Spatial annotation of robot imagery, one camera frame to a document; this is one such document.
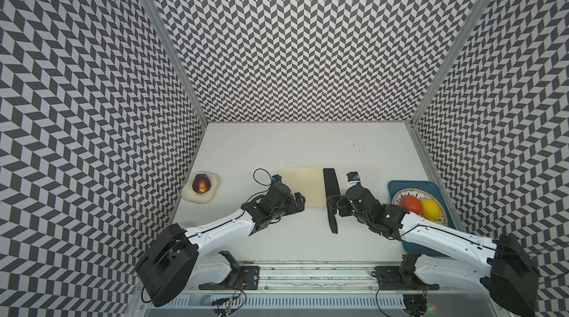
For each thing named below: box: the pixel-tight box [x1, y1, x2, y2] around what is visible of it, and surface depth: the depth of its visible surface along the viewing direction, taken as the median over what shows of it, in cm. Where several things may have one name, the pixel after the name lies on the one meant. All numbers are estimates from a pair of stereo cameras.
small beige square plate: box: [180, 171, 220, 204], surface depth 93 cm
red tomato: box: [400, 195, 423, 215], surface depth 86 cm
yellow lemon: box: [420, 197, 441, 221], surface depth 86 cm
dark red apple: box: [192, 173, 212, 195], surface depth 92 cm
